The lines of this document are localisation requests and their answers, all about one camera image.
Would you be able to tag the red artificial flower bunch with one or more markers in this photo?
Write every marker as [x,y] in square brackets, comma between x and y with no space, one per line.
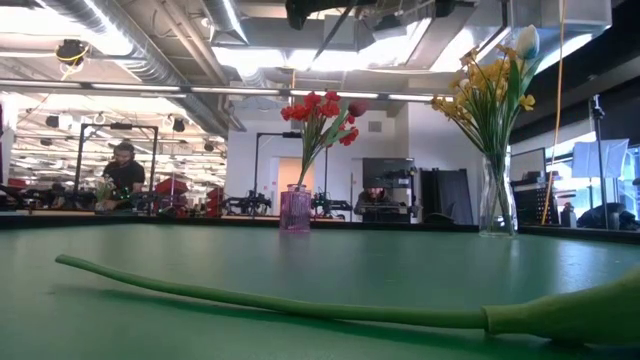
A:
[305,112]

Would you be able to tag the background black robot arm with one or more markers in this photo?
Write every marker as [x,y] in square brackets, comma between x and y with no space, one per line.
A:
[250,204]
[332,205]

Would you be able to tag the pink glass vase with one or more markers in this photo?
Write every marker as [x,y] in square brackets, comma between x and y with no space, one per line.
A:
[295,210]

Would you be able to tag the clear glass vase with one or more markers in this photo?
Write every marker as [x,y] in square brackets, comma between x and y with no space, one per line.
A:
[487,215]

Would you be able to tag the background pale flowers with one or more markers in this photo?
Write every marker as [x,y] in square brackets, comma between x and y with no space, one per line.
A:
[105,190]

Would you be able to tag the grey ceiling box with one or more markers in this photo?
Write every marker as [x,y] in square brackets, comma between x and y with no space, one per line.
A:
[342,35]

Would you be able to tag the long ceiling light strip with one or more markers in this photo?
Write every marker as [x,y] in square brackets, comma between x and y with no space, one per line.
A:
[235,91]

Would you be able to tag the black cabinet machine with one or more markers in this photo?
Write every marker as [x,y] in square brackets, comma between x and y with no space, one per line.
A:
[387,170]

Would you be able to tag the dark computer monitor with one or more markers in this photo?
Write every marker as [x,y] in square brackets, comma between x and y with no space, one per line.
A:
[527,165]

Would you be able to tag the black upright panel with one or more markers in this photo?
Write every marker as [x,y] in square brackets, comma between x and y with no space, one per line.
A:
[450,195]

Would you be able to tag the person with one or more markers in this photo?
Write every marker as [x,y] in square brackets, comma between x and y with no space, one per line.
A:
[374,197]
[125,175]

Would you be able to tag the black tripod light stand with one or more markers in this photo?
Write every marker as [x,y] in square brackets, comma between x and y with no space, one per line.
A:
[599,150]

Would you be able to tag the white diffuser sheet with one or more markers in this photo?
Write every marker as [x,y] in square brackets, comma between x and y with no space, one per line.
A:
[600,157]

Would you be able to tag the black perforated rack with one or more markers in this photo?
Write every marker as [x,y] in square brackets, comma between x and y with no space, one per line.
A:
[535,205]

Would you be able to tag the black ceiling device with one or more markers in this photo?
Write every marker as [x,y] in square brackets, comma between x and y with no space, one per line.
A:
[71,50]

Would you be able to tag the grey bottle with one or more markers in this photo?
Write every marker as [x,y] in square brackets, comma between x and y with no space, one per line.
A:
[568,215]

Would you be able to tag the green table mat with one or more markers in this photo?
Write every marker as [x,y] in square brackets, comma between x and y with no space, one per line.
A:
[300,260]

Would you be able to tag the black bag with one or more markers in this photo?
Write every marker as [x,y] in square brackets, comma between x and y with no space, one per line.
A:
[600,217]

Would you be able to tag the silver rectangular ceiling duct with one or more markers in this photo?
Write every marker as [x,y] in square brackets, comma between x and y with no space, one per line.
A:
[550,50]

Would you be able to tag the black gantry frame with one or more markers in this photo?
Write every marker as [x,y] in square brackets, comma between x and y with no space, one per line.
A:
[120,126]
[292,134]

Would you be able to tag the silver round ceiling duct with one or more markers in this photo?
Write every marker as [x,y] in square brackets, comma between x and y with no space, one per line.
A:
[150,65]

